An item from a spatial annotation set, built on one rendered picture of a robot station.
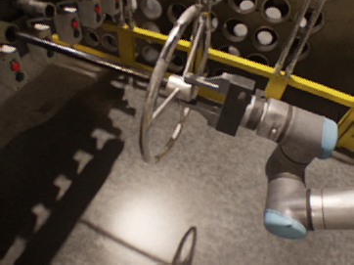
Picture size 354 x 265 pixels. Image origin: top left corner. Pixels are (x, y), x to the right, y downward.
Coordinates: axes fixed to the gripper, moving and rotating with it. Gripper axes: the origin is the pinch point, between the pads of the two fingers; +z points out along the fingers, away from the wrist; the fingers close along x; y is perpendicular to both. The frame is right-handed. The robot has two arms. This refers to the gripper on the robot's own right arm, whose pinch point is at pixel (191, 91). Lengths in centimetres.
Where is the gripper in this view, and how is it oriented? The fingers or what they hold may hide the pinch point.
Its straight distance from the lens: 58.4
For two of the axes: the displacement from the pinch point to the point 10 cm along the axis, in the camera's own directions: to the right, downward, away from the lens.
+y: -3.6, 5.1, -7.8
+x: -1.6, 7.9, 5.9
